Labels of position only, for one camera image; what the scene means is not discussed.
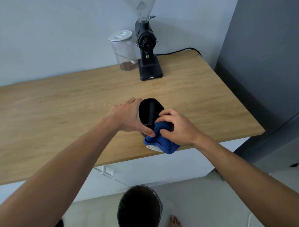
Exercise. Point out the person's right hand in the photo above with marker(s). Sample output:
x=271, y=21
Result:
x=184, y=128

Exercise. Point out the person's left hand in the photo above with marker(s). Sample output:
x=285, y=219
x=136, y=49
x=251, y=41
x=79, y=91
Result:
x=126, y=117

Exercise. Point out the person's left thumb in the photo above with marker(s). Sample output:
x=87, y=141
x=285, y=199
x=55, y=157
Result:
x=147, y=130

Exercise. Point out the person's right thumb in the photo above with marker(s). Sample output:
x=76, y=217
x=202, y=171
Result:
x=165, y=134

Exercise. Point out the blue cleaning cloth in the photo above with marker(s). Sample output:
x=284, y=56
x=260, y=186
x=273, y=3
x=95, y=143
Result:
x=163, y=143

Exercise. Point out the black plastic grounds container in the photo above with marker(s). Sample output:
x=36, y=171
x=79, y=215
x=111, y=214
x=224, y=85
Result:
x=149, y=110

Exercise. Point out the person's right forearm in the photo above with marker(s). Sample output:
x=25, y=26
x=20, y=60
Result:
x=245, y=177

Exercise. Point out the person's left forearm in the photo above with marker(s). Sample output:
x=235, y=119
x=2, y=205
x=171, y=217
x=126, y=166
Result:
x=58, y=173

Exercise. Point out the white cabinet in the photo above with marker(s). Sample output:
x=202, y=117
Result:
x=175, y=163

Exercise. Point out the black coffee grinder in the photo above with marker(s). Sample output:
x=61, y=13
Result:
x=149, y=67

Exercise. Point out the brown coffee grounds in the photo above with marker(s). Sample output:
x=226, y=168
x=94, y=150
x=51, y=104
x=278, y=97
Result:
x=128, y=66

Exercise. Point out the spoon in jar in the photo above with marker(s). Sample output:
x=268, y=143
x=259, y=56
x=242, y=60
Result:
x=127, y=59

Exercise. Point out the round trash bin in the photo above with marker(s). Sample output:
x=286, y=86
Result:
x=140, y=208

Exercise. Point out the clear glass jar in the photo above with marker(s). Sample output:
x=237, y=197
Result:
x=123, y=51

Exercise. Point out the person's bare foot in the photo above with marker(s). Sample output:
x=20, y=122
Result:
x=174, y=222

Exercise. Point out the white jar lid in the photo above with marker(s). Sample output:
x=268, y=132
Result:
x=120, y=35

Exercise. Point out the tall grey cabinet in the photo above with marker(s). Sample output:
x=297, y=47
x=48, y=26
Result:
x=257, y=70

